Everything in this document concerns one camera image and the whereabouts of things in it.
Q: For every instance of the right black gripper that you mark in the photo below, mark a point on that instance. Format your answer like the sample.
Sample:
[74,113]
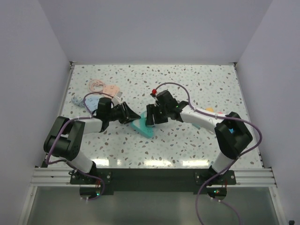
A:
[150,120]

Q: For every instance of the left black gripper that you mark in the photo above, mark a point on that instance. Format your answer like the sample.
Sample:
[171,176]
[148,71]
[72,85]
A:
[124,119]

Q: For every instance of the teal triangular power strip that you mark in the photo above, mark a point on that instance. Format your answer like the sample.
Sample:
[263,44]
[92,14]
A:
[140,126]

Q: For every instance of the pink round power strip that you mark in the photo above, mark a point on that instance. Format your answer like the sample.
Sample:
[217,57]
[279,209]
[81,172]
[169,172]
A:
[111,90]

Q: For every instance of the blue round power strip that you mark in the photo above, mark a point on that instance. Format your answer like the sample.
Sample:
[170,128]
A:
[92,102]

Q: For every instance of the green plug adapter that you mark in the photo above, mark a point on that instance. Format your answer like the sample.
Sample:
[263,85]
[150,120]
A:
[197,126]

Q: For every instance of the yellow plug adapter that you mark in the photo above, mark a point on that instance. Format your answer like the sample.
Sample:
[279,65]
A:
[210,109]

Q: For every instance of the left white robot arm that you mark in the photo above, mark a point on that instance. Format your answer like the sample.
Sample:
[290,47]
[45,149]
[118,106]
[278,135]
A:
[63,143]

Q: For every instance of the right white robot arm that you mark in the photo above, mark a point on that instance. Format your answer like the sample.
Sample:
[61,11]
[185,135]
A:
[230,145]

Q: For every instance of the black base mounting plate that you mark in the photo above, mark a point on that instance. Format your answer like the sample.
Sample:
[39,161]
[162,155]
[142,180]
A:
[108,181]

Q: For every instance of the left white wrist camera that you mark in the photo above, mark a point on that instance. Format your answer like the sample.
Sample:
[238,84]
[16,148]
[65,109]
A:
[116,100]

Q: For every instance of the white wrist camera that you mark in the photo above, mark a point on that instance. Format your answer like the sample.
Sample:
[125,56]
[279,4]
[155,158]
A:
[156,95]
[116,100]

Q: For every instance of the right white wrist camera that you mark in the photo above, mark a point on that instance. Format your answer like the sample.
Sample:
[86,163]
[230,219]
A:
[156,95]

